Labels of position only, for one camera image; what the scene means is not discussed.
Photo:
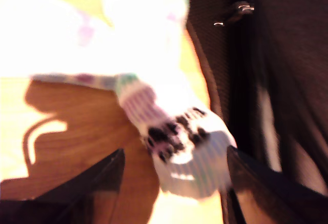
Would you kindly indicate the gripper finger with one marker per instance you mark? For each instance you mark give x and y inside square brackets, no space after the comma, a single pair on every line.
[102,175]
[269,195]

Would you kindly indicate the white pair of socks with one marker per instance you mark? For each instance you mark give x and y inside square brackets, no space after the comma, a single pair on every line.
[143,55]

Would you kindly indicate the grey fabric backpack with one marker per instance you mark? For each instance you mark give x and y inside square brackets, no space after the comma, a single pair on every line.
[294,55]

